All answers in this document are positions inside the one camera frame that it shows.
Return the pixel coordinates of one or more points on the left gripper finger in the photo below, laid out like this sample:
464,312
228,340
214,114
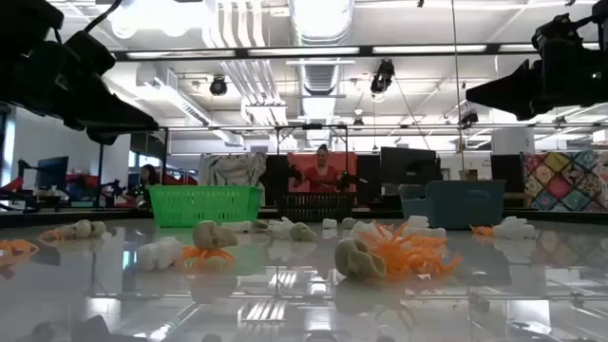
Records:
104,138
123,114

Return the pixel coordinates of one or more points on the orange plastic spider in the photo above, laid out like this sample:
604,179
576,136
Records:
50,233
209,255
482,231
19,246
430,266
399,242

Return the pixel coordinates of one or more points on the white round pillar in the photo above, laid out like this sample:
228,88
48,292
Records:
513,141

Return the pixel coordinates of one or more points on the person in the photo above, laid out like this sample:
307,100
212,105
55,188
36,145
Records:
148,178
322,176

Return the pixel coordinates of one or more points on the colourful patchwork quilt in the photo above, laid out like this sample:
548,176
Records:
565,180

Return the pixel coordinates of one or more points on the brown cardboard box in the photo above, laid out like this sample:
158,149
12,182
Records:
468,174

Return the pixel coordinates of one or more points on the teal plastic bin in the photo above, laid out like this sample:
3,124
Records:
456,204

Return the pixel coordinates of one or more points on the green plastic basket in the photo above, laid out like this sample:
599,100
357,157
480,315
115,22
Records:
204,204

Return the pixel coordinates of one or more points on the black panel screen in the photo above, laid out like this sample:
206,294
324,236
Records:
368,176
275,176

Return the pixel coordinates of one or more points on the red-orange hanging cloth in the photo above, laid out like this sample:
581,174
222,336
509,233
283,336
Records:
297,166

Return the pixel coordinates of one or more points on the black plastic basket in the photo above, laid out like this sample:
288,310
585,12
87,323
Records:
316,206

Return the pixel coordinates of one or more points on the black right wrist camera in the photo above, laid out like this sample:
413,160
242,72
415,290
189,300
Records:
553,35

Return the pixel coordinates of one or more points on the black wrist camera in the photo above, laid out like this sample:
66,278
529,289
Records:
553,35
90,52

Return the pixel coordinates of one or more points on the black ceiling camera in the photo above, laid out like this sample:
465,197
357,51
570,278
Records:
382,76
469,119
218,86

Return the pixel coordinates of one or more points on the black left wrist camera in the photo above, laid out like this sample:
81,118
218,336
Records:
90,52

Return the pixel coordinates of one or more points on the black overhead frame bar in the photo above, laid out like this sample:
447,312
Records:
242,52

